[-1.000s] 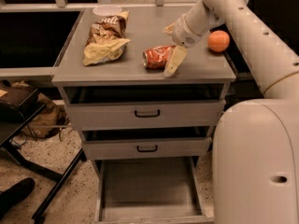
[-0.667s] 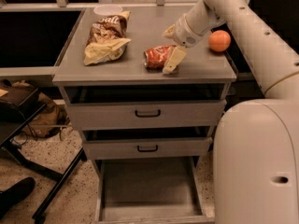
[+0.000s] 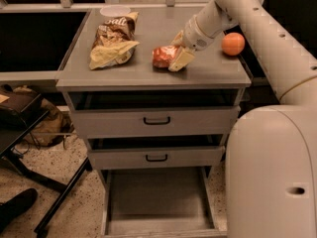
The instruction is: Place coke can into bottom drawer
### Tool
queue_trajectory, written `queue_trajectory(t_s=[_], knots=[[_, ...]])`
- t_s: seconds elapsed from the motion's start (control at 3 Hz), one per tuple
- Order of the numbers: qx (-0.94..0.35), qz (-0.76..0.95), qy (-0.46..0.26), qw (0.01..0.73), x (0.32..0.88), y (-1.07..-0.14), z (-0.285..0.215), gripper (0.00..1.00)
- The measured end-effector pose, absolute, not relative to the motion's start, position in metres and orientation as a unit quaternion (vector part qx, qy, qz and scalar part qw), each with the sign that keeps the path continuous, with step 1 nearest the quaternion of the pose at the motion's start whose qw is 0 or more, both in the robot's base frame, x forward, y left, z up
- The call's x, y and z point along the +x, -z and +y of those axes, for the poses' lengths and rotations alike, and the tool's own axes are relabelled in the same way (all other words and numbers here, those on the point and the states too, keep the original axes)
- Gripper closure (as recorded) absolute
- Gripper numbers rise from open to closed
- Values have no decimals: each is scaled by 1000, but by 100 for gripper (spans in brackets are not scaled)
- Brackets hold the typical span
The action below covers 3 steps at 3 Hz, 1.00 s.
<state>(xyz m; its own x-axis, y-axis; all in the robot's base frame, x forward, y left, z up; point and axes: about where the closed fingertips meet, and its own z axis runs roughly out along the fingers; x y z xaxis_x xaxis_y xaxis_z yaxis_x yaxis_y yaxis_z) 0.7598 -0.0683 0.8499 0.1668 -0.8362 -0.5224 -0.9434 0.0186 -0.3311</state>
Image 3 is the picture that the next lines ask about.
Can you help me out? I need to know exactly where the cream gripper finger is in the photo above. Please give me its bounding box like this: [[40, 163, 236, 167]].
[[168, 47, 195, 72], [170, 31, 183, 47]]

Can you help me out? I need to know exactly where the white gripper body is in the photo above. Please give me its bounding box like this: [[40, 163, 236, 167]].
[[182, 16, 213, 51]]

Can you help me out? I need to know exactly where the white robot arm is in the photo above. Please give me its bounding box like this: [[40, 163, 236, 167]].
[[171, 0, 317, 238]]

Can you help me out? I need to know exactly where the grey drawer cabinet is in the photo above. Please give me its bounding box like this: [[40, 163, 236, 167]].
[[55, 6, 253, 238]]

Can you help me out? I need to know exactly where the middle grey drawer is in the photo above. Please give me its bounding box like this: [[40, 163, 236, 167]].
[[87, 146, 225, 170]]

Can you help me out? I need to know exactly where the top grey drawer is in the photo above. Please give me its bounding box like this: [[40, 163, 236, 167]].
[[71, 106, 240, 139]]

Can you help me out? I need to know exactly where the bottom grey open drawer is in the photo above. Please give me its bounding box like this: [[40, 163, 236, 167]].
[[101, 168, 227, 238]]

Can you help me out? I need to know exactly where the orange fruit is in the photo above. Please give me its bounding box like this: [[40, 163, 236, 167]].
[[221, 33, 246, 56]]

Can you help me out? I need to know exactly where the brown chip bag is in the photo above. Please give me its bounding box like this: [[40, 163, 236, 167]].
[[89, 12, 139, 69]]

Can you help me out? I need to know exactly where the brown backpack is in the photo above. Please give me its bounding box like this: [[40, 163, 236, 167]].
[[0, 84, 74, 148]]

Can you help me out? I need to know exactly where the black side table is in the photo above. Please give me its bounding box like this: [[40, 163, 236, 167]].
[[0, 109, 92, 238]]

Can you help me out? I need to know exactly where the black shoe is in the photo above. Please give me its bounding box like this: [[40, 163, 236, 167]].
[[0, 188, 38, 233]]

